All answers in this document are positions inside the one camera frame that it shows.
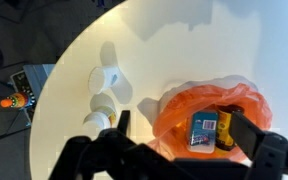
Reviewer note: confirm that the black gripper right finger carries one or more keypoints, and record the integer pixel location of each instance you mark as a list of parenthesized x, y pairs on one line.
[(246, 135)]

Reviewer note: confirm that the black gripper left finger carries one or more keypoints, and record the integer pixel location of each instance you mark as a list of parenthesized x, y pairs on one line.
[(124, 121)]

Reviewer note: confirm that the white bottle with yellow label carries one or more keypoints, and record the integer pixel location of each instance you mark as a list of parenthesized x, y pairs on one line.
[(103, 113)]

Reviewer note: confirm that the orange plastic bag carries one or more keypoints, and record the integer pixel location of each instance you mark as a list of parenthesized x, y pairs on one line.
[(179, 104)]

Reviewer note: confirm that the yellow and black can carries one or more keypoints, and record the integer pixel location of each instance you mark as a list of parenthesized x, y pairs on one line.
[(223, 139)]

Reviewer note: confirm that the round white table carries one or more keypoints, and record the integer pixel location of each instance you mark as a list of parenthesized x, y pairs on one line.
[(159, 45)]

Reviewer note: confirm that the orange striped toy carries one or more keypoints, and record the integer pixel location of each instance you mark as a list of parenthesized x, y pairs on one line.
[(15, 100)]

